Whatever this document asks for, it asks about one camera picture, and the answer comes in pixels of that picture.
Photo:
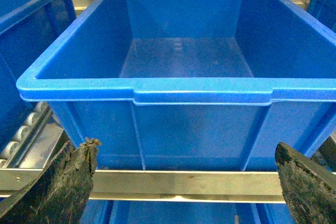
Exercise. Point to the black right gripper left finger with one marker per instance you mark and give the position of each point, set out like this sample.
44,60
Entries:
60,192

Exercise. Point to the blue plastic bin, empty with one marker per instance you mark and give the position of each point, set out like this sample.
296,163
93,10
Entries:
190,84

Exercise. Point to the blue plastic bin with buttons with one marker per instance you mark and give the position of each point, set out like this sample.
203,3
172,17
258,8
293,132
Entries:
28,28

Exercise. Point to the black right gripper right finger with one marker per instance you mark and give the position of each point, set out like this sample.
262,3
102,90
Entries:
307,188

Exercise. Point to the roller track strip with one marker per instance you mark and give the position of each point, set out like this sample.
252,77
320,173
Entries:
25,133

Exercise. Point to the metal shelf front rail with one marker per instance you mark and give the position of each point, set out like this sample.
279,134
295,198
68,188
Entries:
187,186

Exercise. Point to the blue lower-shelf bin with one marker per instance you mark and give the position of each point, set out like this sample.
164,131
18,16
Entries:
104,211

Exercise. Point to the blue bin at far right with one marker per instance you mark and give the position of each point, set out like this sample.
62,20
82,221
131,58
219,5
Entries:
323,11

